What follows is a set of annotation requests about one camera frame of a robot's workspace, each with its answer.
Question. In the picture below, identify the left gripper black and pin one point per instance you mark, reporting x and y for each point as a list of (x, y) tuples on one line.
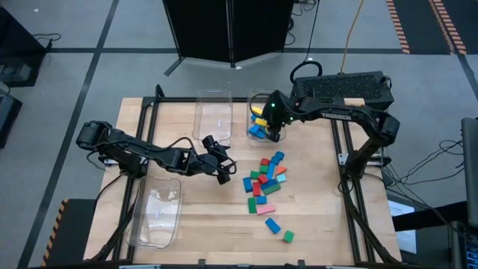
[(209, 164)]

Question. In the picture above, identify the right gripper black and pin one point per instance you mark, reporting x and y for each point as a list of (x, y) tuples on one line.
[(274, 125)]

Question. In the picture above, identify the long yellow block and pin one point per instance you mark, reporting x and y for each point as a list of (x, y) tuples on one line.
[(261, 122), (257, 110)]

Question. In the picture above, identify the long blue block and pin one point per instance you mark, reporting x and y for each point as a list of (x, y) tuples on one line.
[(261, 134), (269, 184), (254, 129), (253, 117), (271, 171)]

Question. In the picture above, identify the red half-cylinder block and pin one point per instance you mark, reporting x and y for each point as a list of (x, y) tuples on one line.
[(263, 179), (264, 161)]

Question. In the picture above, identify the small green block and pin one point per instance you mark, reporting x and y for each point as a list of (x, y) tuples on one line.
[(264, 169), (288, 236)]

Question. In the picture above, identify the orange triangular block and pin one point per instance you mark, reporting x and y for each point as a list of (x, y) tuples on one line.
[(281, 170)]

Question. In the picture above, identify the clear plastic bin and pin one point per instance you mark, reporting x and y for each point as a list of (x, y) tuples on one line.
[(157, 213), (251, 141), (213, 116)]

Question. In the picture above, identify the long green block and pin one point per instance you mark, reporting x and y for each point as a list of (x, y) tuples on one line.
[(272, 189)]

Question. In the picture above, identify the light cyan block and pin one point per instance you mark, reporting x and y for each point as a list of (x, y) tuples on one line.
[(281, 178)]

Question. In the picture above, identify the long pink block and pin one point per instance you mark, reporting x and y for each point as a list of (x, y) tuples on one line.
[(266, 209)]

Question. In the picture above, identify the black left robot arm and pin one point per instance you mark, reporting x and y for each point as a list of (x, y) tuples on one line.
[(149, 153)]

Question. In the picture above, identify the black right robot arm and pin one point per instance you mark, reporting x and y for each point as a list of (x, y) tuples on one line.
[(336, 112)]

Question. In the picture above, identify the flat green block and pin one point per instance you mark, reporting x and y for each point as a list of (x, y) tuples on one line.
[(255, 174)]

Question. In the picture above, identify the medium blue block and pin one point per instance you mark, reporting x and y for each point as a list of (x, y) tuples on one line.
[(247, 184)]

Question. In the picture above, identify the black perforated control box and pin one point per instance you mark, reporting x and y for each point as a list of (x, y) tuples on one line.
[(343, 86)]

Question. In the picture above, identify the blue wedge block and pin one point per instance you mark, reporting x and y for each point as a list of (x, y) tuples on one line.
[(272, 225)]

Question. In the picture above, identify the black partition panel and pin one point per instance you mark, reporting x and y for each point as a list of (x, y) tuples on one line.
[(261, 26), (201, 26)]

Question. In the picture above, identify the white paper sheet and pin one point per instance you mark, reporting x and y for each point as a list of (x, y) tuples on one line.
[(399, 209)]

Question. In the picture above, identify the black mat yellow-striped edge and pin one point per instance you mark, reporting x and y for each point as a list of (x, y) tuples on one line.
[(74, 231)]

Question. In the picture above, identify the black mat orange-striped edge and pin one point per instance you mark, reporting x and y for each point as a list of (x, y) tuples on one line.
[(418, 26), (468, 18)]

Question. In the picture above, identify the black equipment box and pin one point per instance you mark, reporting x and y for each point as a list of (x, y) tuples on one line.
[(7, 119)]

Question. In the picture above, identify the black electronic device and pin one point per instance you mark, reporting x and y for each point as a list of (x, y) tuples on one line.
[(465, 246)]

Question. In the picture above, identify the black desk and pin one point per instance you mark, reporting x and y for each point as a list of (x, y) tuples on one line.
[(18, 45)]

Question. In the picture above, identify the black aluminium table frame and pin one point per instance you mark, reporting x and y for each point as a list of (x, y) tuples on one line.
[(175, 99)]

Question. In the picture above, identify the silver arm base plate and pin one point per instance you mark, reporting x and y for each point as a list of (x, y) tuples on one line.
[(381, 160), (110, 161)]

